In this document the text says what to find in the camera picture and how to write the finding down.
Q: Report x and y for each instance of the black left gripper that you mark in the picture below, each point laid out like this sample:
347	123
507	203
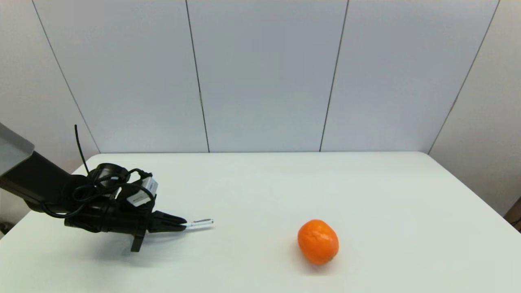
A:
118	219

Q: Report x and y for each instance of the white stylus pen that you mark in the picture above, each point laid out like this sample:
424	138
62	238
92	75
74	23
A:
201	222

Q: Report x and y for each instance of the orange mandarin fruit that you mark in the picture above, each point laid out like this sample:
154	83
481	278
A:
317	242

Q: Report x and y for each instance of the brown furniture piece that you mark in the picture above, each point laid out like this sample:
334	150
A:
515	215

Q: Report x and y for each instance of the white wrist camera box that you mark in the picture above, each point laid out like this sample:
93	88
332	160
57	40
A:
142	195

